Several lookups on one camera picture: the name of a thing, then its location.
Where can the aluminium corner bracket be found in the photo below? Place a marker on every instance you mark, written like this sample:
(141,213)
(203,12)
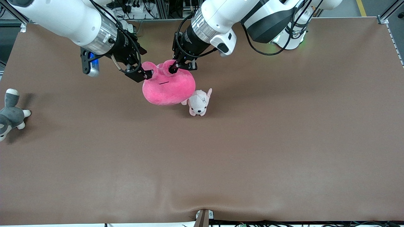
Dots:
(383,19)

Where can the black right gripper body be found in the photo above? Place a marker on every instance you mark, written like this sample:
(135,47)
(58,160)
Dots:
(124,49)

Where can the brown table cover mat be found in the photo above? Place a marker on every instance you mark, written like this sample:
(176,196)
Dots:
(202,164)

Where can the pale pink puppy plush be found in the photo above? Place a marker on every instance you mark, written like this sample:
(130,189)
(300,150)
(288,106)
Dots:
(199,102)

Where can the white power strip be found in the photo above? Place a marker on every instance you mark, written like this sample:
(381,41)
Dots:
(135,12)

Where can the small white bracket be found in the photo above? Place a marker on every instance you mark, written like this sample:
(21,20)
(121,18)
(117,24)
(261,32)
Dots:
(23,27)

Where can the metal table edge clamp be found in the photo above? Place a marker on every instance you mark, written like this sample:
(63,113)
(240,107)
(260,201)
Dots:
(202,218)

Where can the pink round plush toy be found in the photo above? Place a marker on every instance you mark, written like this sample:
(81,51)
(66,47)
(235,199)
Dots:
(167,93)

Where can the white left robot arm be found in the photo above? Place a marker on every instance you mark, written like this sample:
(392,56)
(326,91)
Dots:
(221,15)

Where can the grey white husky plush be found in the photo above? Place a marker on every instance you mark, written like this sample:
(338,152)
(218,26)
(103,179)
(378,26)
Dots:
(12,116)

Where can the aluminium frame post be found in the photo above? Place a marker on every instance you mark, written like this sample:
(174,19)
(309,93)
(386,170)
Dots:
(161,8)

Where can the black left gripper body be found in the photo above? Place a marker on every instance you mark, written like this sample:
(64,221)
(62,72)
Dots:
(191,42)

